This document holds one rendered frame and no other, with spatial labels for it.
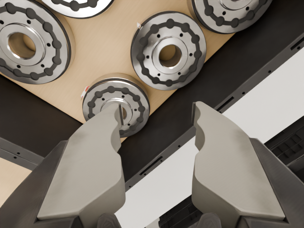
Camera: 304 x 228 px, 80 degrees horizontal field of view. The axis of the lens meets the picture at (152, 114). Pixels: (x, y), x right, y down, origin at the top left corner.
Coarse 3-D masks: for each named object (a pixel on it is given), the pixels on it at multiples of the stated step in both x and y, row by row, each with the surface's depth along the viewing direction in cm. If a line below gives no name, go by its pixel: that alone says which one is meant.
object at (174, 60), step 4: (176, 48) 26; (176, 52) 26; (176, 56) 26; (160, 60) 27; (168, 60) 28; (172, 60) 27; (176, 60) 26; (164, 64) 26; (168, 64) 26; (172, 64) 26
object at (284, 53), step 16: (288, 48) 18; (272, 64) 19; (256, 80) 20; (224, 96) 21; (240, 96) 21; (192, 128) 22; (0, 144) 21; (16, 144) 21; (176, 144) 24; (32, 160) 22; (160, 160) 25; (144, 176) 26
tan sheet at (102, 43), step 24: (120, 0) 23; (144, 0) 24; (168, 0) 24; (72, 24) 24; (96, 24) 24; (120, 24) 25; (96, 48) 26; (120, 48) 26; (168, 48) 27; (216, 48) 28; (0, 72) 26; (72, 72) 27; (96, 72) 28; (120, 72) 28; (48, 96) 29; (72, 96) 29; (168, 96) 31
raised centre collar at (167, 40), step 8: (160, 40) 23; (168, 40) 23; (176, 40) 23; (160, 48) 23; (184, 48) 24; (152, 56) 24; (184, 56) 24; (160, 64) 24; (176, 64) 25; (184, 64) 25; (168, 72) 25
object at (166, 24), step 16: (160, 16) 22; (176, 16) 22; (144, 32) 23; (160, 32) 23; (176, 32) 23; (192, 32) 23; (144, 48) 24; (192, 48) 24; (144, 64) 25; (192, 64) 25; (144, 80) 26; (160, 80) 26; (176, 80) 26
